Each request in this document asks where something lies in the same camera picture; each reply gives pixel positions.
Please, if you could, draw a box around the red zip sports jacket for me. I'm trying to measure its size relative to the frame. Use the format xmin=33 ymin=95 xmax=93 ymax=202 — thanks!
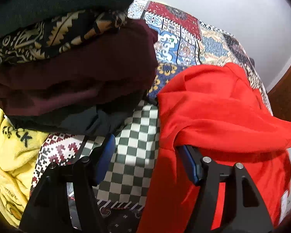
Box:
xmin=138 ymin=63 xmax=291 ymax=232

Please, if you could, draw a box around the yellow printed garment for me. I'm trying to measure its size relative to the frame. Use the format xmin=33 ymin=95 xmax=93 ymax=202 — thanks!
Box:
xmin=0 ymin=110 xmax=49 ymax=227

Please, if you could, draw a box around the patchwork patterned bed quilt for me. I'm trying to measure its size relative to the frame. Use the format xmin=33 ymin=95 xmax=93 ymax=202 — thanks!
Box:
xmin=30 ymin=0 xmax=273 ymax=233

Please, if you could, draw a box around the black beige patterned garment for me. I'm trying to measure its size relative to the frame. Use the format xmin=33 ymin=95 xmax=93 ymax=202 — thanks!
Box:
xmin=0 ymin=9 xmax=128 ymax=66

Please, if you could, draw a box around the folded maroon garment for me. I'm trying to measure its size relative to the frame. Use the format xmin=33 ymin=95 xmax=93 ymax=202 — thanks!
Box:
xmin=0 ymin=19 xmax=158 ymax=116

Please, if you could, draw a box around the wooden door frame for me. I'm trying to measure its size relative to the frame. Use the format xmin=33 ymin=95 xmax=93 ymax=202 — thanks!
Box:
xmin=268 ymin=66 xmax=291 ymax=121

